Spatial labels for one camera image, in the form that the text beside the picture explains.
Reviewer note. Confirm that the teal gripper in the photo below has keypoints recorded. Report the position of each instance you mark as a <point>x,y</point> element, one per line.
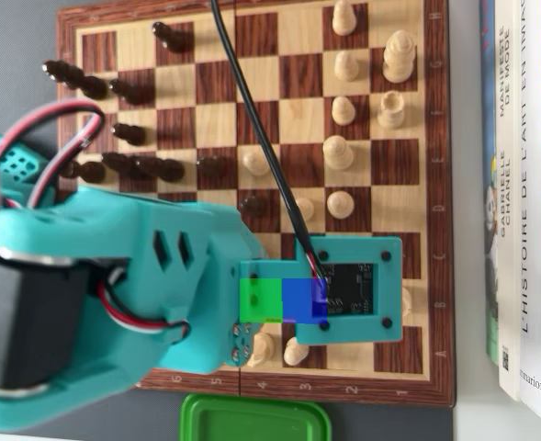
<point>241,341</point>

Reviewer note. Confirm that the light wooden knight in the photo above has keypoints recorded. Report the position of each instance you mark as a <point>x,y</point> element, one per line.
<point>264,347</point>

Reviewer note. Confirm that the light wooden pawn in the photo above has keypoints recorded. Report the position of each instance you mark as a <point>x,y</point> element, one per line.
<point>343,111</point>
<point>253,163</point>
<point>306,209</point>
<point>343,19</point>
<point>346,67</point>
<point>293,353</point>

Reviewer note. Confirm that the dark wooden pawn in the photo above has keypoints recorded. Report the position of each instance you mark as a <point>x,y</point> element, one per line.
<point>253,206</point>
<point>172,39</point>
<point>131,133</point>
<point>212,166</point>
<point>130,92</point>

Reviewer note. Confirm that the green plastic container lid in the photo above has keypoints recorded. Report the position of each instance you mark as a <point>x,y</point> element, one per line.
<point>251,422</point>

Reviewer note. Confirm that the dark wooden queen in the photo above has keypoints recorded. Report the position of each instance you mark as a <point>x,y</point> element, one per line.
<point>165,169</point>

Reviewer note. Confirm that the dark wooden bishop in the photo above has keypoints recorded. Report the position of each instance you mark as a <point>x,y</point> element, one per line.
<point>116,162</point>

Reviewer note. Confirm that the light wooden rook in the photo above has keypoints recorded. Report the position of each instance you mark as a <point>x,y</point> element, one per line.
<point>391,111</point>
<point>406,301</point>

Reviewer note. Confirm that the wooden folding chessboard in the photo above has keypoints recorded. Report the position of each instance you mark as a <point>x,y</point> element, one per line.
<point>302,115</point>

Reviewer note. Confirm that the dark wooden king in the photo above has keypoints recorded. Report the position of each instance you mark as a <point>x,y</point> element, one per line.
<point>79,82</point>

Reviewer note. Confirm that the white Gabrielle Chanel book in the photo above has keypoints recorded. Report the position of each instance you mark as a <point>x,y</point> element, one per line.
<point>506,275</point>

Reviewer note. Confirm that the light wooden king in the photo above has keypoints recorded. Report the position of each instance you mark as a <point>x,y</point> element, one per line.
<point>398,57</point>

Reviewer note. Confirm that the blue illustrated book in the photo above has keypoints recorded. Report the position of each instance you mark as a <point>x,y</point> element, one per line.
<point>487,115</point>

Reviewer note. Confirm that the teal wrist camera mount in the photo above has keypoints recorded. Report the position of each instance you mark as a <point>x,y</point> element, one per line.
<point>343,248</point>

